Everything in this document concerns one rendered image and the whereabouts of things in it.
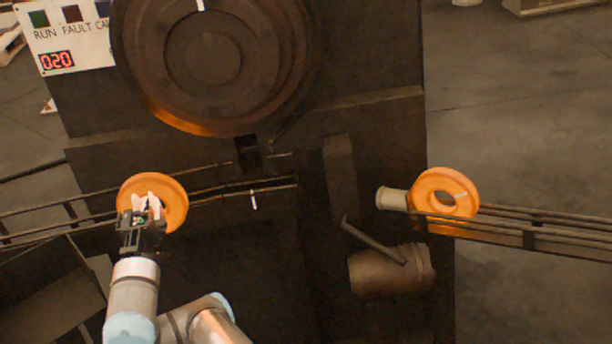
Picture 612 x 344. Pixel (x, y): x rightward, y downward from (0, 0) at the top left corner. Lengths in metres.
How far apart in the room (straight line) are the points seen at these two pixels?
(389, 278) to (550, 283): 0.87
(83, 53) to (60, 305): 0.62
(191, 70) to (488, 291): 1.37
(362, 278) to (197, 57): 0.68
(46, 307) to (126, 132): 0.48
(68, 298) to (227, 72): 0.70
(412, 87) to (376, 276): 0.50
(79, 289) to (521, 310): 1.40
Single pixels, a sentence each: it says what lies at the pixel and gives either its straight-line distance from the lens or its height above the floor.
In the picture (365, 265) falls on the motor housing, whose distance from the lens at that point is 1.50.
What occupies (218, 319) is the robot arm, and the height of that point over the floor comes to 0.74.
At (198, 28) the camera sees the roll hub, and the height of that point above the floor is 1.18.
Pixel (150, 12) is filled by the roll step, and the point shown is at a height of 1.22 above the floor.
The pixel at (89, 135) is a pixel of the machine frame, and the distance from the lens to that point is 1.66.
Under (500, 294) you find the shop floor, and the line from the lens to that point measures 2.18.
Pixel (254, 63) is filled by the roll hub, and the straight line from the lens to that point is 1.26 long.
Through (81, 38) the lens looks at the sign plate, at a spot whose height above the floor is 1.14.
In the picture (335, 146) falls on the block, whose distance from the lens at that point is 1.46.
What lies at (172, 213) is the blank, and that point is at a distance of 1.35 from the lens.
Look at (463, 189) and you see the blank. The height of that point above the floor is 0.75.
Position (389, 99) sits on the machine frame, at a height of 0.87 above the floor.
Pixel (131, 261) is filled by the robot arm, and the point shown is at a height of 0.85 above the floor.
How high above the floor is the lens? 1.53
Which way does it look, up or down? 32 degrees down
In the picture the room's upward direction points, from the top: 10 degrees counter-clockwise
